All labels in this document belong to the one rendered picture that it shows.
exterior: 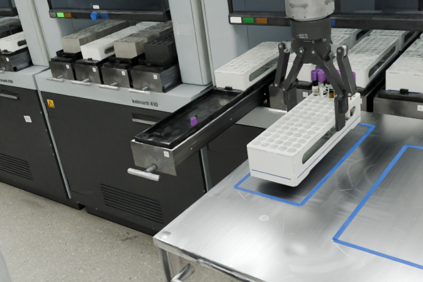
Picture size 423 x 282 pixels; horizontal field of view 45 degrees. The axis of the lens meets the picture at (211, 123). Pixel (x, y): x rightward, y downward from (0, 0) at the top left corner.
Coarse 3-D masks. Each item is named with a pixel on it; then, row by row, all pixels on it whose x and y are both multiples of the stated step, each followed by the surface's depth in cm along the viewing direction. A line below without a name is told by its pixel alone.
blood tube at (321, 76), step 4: (320, 72) 108; (320, 76) 107; (324, 76) 107; (320, 80) 108; (324, 80) 108; (320, 84) 108; (324, 84) 108; (320, 88) 108; (324, 88) 108; (320, 92) 109; (324, 92) 109; (320, 96) 109; (324, 96) 109
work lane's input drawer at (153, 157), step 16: (272, 80) 151; (208, 96) 146; (224, 96) 144; (240, 96) 140; (256, 96) 145; (176, 112) 136; (192, 112) 137; (208, 112) 136; (224, 112) 134; (240, 112) 140; (160, 128) 130; (176, 128) 129; (192, 128) 124; (208, 128) 128; (224, 128) 134; (144, 144) 122; (160, 144) 120; (176, 144) 120; (192, 144) 123; (144, 160) 125; (160, 160) 121; (176, 160) 119; (144, 176) 120; (160, 176) 118
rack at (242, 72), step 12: (252, 48) 162; (264, 48) 160; (276, 48) 158; (240, 60) 152; (252, 60) 151; (264, 60) 150; (276, 60) 160; (216, 72) 146; (228, 72) 144; (240, 72) 142; (252, 72) 158; (264, 72) 151; (228, 84) 145; (240, 84) 143
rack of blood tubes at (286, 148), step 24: (312, 96) 110; (336, 96) 108; (288, 120) 101; (312, 120) 99; (360, 120) 110; (264, 144) 94; (288, 144) 93; (312, 144) 93; (264, 168) 93; (288, 168) 89
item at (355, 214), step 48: (336, 144) 106; (384, 144) 104; (240, 192) 95; (288, 192) 93; (336, 192) 90; (384, 192) 89; (192, 240) 83; (240, 240) 82; (288, 240) 80; (336, 240) 78; (384, 240) 77
